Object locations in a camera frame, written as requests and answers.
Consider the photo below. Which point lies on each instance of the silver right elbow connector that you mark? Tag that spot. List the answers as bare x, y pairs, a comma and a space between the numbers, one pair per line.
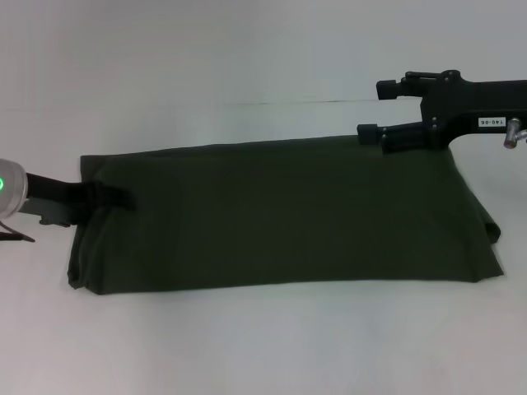
514, 133

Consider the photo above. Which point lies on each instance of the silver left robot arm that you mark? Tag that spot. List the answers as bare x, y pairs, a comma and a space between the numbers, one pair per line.
11, 191

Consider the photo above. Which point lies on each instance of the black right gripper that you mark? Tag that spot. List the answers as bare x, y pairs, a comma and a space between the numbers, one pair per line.
473, 109

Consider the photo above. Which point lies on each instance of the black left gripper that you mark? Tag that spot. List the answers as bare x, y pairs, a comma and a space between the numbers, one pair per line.
57, 191

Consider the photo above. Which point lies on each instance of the dark green shirt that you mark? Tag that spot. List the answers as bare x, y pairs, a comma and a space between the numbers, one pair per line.
267, 214

